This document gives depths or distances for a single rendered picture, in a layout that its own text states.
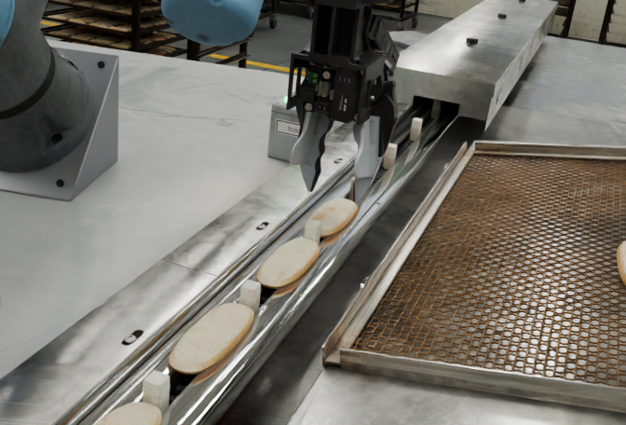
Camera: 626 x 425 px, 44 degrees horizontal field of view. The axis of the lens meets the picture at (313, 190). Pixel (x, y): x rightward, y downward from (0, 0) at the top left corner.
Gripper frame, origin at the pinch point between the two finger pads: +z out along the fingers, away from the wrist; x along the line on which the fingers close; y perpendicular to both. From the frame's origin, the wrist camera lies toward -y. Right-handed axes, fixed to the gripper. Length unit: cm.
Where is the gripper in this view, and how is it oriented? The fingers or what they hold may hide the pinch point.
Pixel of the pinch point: (336, 182)
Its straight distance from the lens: 77.9
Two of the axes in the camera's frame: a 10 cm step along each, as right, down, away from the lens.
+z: -1.0, 9.2, 3.7
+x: 9.3, 2.3, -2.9
